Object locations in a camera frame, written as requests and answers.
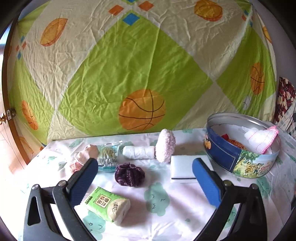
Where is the white sponge block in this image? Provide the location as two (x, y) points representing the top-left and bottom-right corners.
(170, 155), (214, 183)

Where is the green tissue pack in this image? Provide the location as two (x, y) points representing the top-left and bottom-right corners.
(84, 187), (130, 225)

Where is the purple scrunchie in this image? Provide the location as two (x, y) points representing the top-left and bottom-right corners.
(114, 163), (145, 187)

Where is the red orange patterned cloth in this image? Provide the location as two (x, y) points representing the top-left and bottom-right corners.
(221, 134), (247, 151)

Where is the pink fluffy sock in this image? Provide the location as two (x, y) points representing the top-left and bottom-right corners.
(155, 129), (176, 163)

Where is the white pink-edged mesh cloth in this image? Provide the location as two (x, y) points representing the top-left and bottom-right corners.
(244, 126), (279, 154)

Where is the cotton swab packet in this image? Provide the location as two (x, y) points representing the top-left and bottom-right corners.
(97, 141), (122, 172)

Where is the round cookie tin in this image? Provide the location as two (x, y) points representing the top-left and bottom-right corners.
(204, 113), (281, 178)

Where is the white bandage roll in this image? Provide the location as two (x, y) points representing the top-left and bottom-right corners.
(122, 146), (155, 160)

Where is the white cloud print tablecloth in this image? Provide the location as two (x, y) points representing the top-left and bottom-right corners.
(18, 132), (295, 240)

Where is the wooden door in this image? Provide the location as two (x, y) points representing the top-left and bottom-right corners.
(0, 21), (32, 174)

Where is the brass door knob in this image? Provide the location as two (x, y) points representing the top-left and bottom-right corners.
(0, 108), (16, 125)

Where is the patterned clothes pile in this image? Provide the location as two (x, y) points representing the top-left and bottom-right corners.
(273, 77), (295, 139)

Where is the green basketball bed sheet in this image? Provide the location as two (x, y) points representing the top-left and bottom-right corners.
(7, 1), (277, 159)

